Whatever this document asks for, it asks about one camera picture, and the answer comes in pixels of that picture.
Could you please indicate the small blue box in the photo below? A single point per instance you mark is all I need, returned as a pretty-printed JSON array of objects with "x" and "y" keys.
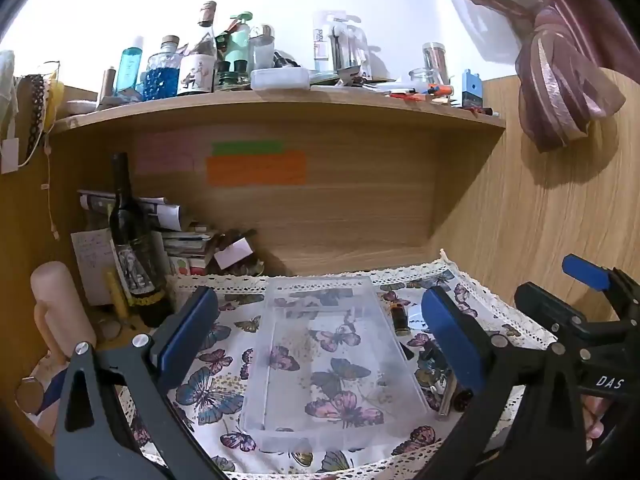
[{"x": 471, "y": 90}]

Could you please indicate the pile of small vials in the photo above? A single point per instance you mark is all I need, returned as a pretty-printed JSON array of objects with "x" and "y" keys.
[{"x": 240, "y": 240}]

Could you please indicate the bottle of blue beads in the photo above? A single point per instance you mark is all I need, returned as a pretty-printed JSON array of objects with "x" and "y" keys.
[{"x": 160, "y": 77}]

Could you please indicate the orange sticky note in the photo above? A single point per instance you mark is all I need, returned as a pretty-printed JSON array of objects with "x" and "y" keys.
[{"x": 257, "y": 167}]

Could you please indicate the stack of books and papers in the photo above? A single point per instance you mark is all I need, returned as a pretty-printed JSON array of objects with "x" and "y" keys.
[{"x": 185, "y": 245}]

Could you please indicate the stationery clutter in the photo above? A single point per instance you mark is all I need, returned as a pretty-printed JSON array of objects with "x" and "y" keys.
[{"x": 425, "y": 92}]

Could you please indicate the silver metal piece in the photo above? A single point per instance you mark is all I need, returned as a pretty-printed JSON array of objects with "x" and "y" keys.
[{"x": 446, "y": 397}]

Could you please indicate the clear glass bottle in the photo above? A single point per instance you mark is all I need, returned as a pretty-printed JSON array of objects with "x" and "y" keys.
[{"x": 261, "y": 50}]

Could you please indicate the white handwritten paper note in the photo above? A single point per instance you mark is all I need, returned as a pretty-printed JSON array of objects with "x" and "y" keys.
[{"x": 90, "y": 260}]

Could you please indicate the pink sticky note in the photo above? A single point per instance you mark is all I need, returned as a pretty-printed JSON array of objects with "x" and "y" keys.
[{"x": 165, "y": 155}]

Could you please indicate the black lace ribbon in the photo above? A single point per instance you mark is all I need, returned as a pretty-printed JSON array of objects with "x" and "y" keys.
[{"x": 36, "y": 105}]

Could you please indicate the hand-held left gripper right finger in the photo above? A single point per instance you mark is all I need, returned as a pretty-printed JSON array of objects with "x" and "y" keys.
[{"x": 450, "y": 335}]

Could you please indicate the wooden shelf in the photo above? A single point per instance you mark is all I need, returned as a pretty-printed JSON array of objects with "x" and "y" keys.
[{"x": 300, "y": 110}]

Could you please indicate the green sticky note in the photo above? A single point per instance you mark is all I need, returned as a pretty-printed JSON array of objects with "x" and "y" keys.
[{"x": 247, "y": 147}]

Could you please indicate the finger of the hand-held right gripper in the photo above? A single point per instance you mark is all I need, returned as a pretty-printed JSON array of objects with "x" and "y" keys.
[
  {"x": 545, "y": 307},
  {"x": 585, "y": 270}
]

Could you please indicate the butterfly printed lace cloth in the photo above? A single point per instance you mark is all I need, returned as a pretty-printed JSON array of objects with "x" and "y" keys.
[{"x": 210, "y": 400}]

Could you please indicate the corked clear labelled bottle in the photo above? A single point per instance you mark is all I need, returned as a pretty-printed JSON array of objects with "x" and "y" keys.
[{"x": 197, "y": 72}]

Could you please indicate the pale pink cylinder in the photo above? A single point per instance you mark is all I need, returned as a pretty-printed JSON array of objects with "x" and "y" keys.
[{"x": 60, "y": 300}]

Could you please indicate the dark wine bottle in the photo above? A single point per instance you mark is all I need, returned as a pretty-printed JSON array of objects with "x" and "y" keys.
[{"x": 125, "y": 220}]

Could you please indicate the clear plastic bin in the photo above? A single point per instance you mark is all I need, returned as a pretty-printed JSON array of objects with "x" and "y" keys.
[{"x": 280, "y": 320}]

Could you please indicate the person's right hand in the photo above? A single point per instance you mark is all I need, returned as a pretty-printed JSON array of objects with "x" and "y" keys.
[{"x": 595, "y": 425}]

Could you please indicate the round gold-rimmed mirror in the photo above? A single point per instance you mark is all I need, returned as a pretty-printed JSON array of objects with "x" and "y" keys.
[{"x": 29, "y": 395}]

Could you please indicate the pink curtain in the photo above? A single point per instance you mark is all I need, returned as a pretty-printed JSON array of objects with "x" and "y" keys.
[{"x": 550, "y": 60}]

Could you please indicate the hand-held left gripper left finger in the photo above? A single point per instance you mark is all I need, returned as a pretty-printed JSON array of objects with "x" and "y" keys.
[{"x": 190, "y": 332}]

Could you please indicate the tall blue liquid bottle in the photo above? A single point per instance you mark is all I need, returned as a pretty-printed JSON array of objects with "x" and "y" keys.
[{"x": 127, "y": 67}]

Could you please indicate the dark bottle with orange cap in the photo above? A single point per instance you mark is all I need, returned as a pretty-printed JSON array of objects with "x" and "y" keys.
[{"x": 400, "y": 320}]

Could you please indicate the yellow gold stick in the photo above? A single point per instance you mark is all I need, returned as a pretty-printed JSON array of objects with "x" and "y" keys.
[{"x": 116, "y": 295}]

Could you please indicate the white plastic box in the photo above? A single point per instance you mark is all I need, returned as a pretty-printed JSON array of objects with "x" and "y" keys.
[{"x": 280, "y": 80}]

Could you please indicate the clear blister package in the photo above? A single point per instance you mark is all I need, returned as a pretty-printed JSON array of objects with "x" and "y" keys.
[{"x": 335, "y": 45}]

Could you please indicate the brown slim bottle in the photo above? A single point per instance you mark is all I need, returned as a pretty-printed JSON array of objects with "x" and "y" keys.
[{"x": 107, "y": 85}]

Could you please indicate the mint green pump bottle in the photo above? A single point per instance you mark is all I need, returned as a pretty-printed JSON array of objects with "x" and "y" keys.
[{"x": 237, "y": 42}]

